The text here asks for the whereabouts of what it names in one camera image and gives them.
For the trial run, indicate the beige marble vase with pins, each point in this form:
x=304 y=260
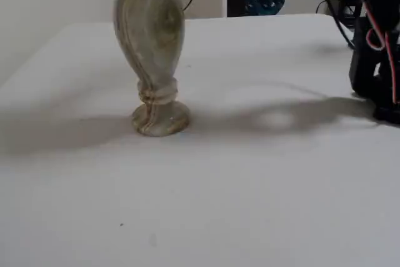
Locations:
x=152 y=48

